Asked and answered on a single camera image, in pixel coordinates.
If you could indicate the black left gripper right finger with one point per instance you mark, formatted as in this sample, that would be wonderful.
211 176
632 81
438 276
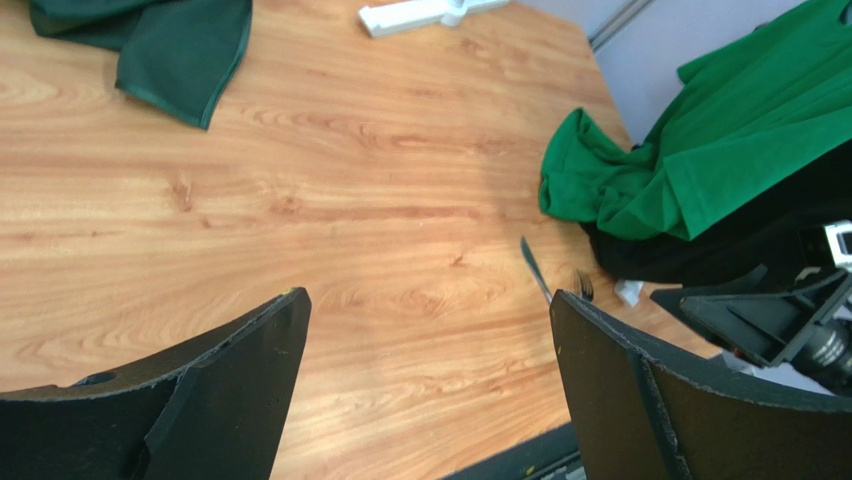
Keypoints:
643 408

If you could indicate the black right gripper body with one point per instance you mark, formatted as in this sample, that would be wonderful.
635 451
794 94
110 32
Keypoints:
807 326

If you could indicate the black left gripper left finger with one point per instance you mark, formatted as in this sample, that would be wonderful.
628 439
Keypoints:
211 407

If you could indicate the dark green cloth napkin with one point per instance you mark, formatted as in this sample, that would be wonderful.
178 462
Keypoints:
178 56

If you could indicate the black garment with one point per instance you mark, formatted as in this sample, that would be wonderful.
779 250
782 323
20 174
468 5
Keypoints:
765 231

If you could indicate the silver fork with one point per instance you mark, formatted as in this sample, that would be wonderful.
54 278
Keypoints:
584 285

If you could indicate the bright green t-shirt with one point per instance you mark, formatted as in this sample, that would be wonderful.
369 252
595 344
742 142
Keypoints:
749 115

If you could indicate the white rack base foot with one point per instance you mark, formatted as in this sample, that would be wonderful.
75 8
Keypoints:
380 21

